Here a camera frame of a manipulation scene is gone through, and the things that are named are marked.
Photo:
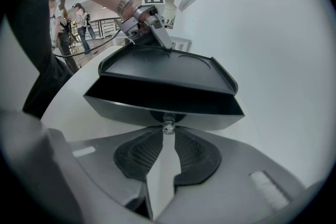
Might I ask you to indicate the plain white table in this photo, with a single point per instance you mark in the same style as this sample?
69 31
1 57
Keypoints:
181 43

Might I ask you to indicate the black box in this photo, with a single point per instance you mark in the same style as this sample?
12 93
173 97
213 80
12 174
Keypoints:
162 70

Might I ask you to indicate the person's black shirt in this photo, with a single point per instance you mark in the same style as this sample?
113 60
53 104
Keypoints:
39 47

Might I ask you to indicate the person's left hand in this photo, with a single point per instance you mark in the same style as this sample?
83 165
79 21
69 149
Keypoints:
131 11

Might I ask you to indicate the metal railing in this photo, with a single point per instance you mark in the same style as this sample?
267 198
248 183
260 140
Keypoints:
105 26

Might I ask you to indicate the black plastic tray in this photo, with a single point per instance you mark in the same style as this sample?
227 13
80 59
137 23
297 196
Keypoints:
162 107

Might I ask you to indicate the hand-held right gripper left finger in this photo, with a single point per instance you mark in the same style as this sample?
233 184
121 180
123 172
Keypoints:
105 160

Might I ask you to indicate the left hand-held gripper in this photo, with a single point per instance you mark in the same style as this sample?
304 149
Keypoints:
153 0

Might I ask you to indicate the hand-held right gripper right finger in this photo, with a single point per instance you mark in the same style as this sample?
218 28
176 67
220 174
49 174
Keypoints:
223 186

